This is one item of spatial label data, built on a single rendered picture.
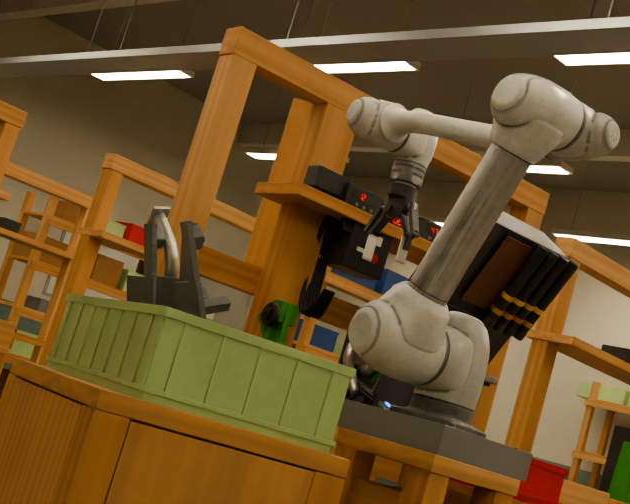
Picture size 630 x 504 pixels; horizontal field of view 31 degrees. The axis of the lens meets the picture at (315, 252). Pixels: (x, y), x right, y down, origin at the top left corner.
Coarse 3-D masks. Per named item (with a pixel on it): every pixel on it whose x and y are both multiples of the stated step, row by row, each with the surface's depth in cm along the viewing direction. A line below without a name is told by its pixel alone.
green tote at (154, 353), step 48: (96, 336) 230; (144, 336) 207; (192, 336) 204; (240, 336) 208; (144, 384) 200; (192, 384) 204; (240, 384) 209; (288, 384) 213; (336, 384) 218; (288, 432) 213
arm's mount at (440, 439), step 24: (360, 408) 272; (360, 432) 269; (384, 432) 264; (408, 432) 258; (432, 432) 253; (456, 432) 254; (456, 456) 255; (480, 456) 260; (504, 456) 266; (528, 456) 272
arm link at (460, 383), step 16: (464, 320) 270; (448, 336) 265; (464, 336) 268; (480, 336) 270; (464, 352) 266; (480, 352) 269; (448, 368) 264; (464, 368) 266; (480, 368) 269; (432, 384) 265; (448, 384) 265; (464, 384) 267; (480, 384) 270; (448, 400) 266; (464, 400) 267
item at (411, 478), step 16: (336, 448) 273; (352, 448) 269; (352, 464) 267; (368, 464) 271; (352, 480) 268; (368, 480) 271; (400, 480) 287; (416, 480) 252; (432, 480) 250; (448, 480) 254; (352, 496) 266; (368, 496) 262; (384, 496) 259; (400, 496) 254; (416, 496) 250; (432, 496) 251; (480, 496) 268; (496, 496) 265; (512, 496) 269
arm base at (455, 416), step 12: (420, 396) 269; (396, 408) 271; (408, 408) 270; (420, 408) 268; (432, 408) 266; (444, 408) 266; (456, 408) 266; (432, 420) 264; (444, 420) 261; (456, 420) 266; (468, 420) 268; (468, 432) 268; (480, 432) 272
